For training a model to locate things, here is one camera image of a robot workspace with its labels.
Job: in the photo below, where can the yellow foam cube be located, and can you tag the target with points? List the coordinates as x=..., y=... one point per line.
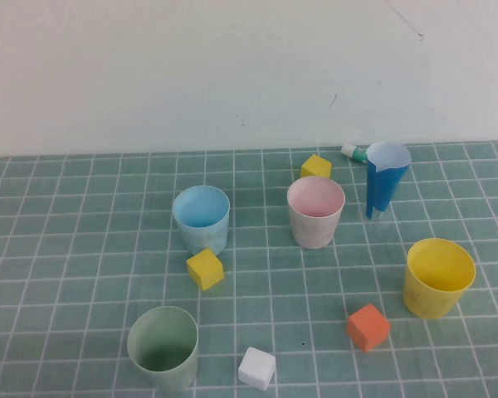
x=205, y=269
x=315, y=166

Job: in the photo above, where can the light blue plastic cup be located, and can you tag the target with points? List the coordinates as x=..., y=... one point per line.
x=203, y=232

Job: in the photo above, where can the white foam cube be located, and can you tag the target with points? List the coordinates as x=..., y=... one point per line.
x=256, y=368

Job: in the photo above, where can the blue paper cone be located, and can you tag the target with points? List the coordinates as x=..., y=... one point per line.
x=382, y=186

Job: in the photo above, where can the green grid tablecloth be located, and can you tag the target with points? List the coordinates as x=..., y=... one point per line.
x=87, y=248

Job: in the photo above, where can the green plastic cup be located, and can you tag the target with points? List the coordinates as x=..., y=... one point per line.
x=149, y=338

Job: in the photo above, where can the yellow plastic cup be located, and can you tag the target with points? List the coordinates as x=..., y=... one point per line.
x=427, y=300

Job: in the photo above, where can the small clear glass holder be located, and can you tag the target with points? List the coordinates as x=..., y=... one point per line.
x=377, y=215

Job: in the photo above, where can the white green glue stick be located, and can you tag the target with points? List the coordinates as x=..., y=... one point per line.
x=354, y=152

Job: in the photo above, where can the orange foam cube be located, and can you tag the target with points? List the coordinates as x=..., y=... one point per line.
x=367, y=327

